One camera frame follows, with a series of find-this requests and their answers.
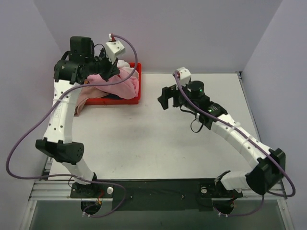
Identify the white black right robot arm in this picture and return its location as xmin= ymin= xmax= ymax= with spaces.
xmin=158 ymin=80 xmax=285 ymax=196

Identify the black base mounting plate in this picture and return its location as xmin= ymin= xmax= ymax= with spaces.
xmin=70 ymin=178 xmax=243 ymax=213

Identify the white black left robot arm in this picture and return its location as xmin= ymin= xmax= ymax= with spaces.
xmin=35 ymin=36 xmax=125 ymax=197

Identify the red plastic bin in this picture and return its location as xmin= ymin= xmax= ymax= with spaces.
xmin=85 ymin=63 xmax=142 ymax=105

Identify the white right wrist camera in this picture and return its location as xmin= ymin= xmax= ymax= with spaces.
xmin=173 ymin=67 xmax=191 ymax=86

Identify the navy blue t shirt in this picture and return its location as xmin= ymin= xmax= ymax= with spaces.
xmin=103 ymin=94 xmax=122 ymax=100

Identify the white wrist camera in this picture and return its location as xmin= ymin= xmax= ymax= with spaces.
xmin=173 ymin=67 xmax=191 ymax=86
xmin=104 ymin=34 xmax=125 ymax=63

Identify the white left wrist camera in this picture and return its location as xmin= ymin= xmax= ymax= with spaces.
xmin=104 ymin=34 xmax=125 ymax=63

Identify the white t shirt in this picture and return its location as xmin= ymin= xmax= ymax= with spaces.
xmin=117 ymin=59 xmax=134 ymax=75

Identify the pink t shirt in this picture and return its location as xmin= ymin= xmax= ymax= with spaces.
xmin=87 ymin=71 xmax=139 ymax=100

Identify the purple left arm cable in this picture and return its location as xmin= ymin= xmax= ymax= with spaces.
xmin=5 ymin=33 xmax=139 ymax=219

